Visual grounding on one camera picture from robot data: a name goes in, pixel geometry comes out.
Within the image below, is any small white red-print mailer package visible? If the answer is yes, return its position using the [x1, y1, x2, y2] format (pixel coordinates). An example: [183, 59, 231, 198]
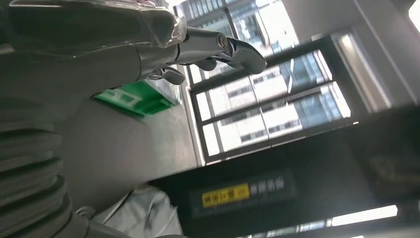
[92, 187, 183, 238]

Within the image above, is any green plastic crate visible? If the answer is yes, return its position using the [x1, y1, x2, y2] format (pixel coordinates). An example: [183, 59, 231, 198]
[93, 80, 178, 117]

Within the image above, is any black framed window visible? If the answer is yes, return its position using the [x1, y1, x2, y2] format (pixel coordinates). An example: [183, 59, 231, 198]
[174, 0, 358, 163]

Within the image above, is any black and yellow column label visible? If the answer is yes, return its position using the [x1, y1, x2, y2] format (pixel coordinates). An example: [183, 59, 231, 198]
[190, 171, 298, 218]

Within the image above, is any black scanner column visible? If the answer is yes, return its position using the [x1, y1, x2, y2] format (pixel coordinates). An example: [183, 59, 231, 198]
[148, 105, 420, 238]

